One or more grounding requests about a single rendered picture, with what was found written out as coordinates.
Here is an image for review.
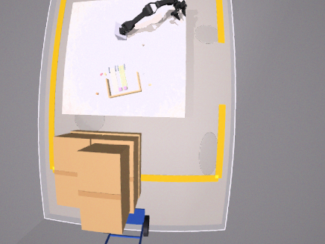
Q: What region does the cream strip with cyan polka dots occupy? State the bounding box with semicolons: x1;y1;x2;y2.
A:
118;65;125;75

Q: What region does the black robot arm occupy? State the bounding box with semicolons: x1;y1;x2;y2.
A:
119;0;186;35

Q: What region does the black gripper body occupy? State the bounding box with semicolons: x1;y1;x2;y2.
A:
171;2;187;16

